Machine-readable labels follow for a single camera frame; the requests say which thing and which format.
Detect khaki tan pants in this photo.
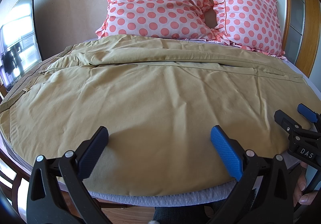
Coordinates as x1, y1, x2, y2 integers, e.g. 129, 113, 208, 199
0, 34, 321, 196

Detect person's right hand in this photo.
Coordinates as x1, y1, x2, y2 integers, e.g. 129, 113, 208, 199
293, 162, 318, 207

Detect grey bed mattress sheet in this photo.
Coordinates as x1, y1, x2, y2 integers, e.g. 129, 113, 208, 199
0, 38, 321, 208

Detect wooden framed door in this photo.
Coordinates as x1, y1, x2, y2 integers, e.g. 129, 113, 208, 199
277, 0, 320, 77

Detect right polka dot pillow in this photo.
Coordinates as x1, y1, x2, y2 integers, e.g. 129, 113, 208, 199
208, 0, 285, 59

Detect polka dot pillow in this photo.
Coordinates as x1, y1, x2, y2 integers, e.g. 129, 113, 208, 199
96, 0, 215, 41
208, 0, 285, 59

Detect black flat screen television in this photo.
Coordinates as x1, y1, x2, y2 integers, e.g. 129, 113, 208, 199
1, 0, 42, 92

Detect left polka dot pillow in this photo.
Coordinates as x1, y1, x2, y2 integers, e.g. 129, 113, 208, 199
96, 0, 215, 41

